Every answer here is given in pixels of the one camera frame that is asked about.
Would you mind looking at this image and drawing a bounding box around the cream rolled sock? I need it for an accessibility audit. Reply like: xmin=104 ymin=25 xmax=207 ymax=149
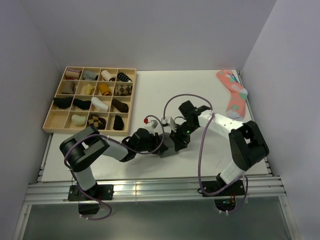
xmin=81 ymin=84 xmax=95 ymax=96

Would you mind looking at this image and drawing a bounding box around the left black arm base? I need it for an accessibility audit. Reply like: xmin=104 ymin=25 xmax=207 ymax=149
xmin=67 ymin=183 xmax=114 ymax=217

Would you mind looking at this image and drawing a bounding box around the light blue rolled sock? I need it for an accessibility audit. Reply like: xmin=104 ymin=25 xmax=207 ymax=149
xmin=82 ymin=70 xmax=99 ymax=81

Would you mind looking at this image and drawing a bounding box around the black white striped sock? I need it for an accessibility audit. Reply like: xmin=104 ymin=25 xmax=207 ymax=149
xmin=117 ymin=72 xmax=132 ymax=83

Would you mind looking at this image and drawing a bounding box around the brown argyle rolled sock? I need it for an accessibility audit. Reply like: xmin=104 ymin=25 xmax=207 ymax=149
xmin=87 ymin=113 xmax=107 ymax=130

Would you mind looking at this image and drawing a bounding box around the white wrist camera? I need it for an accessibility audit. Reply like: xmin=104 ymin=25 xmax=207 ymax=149
xmin=161 ymin=116 xmax=177 ymax=132
xmin=144 ymin=118 xmax=159 ymax=135

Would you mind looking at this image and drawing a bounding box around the taupe rolled sock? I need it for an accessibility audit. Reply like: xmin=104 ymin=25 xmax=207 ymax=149
xmin=61 ymin=81 xmax=75 ymax=95

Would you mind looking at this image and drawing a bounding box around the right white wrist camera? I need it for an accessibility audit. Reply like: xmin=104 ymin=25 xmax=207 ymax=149
xmin=161 ymin=116 xmax=177 ymax=132

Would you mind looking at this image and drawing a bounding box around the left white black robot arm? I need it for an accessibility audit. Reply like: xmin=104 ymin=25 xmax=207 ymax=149
xmin=59 ymin=126 xmax=168 ymax=200

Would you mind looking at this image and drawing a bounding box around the mustard yellow rolled sock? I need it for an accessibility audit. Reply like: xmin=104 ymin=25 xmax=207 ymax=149
xmin=98 ymin=83 xmax=112 ymax=96

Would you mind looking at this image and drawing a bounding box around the grey sock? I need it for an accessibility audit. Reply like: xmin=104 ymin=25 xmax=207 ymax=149
xmin=157 ymin=132 xmax=179 ymax=158

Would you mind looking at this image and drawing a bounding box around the brown checkered rolled sock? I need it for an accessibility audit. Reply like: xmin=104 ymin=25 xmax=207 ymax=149
xmin=114 ymin=85 xmax=133 ymax=97

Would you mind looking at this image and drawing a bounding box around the black rolled sock left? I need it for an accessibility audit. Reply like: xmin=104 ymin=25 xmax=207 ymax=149
xmin=53 ymin=97 xmax=73 ymax=109

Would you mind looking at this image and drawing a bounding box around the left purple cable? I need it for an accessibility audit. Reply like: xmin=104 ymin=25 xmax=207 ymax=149
xmin=63 ymin=114 xmax=166 ymax=221

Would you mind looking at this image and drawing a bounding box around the wooden compartment tray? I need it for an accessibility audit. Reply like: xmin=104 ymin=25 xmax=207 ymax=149
xmin=42 ymin=66 xmax=137 ymax=136

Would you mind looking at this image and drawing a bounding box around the purple cable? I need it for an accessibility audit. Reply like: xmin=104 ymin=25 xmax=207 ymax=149
xmin=162 ymin=93 xmax=249 ymax=213
xmin=63 ymin=114 xmax=166 ymax=221

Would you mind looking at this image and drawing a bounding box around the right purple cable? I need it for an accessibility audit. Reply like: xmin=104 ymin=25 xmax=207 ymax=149
xmin=162 ymin=93 xmax=249 ymax=213

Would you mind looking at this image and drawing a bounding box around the beige purple rolled sock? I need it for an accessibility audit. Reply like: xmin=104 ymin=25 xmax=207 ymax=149
xmin=64 ymin=68 xmax=82 ymax=80

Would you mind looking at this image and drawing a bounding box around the pale green rolled sock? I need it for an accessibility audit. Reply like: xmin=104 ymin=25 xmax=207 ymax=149
xmin=71 ymin=114 xmax=87 ymax=126

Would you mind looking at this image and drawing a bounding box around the pink patterned sock pair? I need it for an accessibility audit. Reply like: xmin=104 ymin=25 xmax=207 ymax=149
xmin=216 ymin=69 xmax=248 ymax=121

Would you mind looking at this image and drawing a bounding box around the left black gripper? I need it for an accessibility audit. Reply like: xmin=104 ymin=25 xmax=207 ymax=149
xmin=135 ymin=133 xmax=167 ymax=155

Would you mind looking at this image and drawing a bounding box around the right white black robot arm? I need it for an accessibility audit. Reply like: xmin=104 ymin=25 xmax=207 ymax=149
xmin=168 ymin=100 xmax=270 ymax=196

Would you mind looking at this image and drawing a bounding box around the dark brown rolled sock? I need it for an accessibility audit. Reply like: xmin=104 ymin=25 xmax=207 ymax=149
xmin=111 ymin=98 xmax=129 ymax=113

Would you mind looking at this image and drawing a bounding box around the black rolled sock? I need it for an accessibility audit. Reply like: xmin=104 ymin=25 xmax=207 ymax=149
xmin=72 ymin=98 xmax=91 ymax=110
xmin=112 ymin=115 xmax=125 ymax=131
xmin=53 ymin=97 xmax=73 ymax=109

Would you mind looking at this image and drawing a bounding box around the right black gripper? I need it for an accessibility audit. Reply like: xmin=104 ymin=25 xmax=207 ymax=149
xmin=169 ymin=121 xmax=199 ymax=152

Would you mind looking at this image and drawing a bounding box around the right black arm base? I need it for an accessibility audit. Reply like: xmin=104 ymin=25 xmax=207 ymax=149
xmin=197 ymin=176 xmax=249 ymax=215

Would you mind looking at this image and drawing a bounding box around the black rolled sock bottom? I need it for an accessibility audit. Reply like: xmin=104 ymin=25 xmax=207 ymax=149
xmin=112 ymin=115 xmax=125 ymax=131

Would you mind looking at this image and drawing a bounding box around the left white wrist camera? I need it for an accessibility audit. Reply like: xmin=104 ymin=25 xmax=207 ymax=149
xmin=144 ymin=118 xmax=159 ymax=135

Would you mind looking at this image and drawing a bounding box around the white brown rolled sock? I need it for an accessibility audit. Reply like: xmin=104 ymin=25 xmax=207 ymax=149
xmin=101 ymin=70 xmax=116 ymax=82

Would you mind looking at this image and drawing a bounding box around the aluminium rail frame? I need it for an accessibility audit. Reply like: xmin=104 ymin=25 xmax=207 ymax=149
xmin=13 ymin=132 xmax=301 ymax=240

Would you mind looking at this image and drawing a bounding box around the black rolled sock middle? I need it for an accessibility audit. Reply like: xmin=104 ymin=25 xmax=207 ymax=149
xmin=72 ymin=98 xmax=91 ymax=110

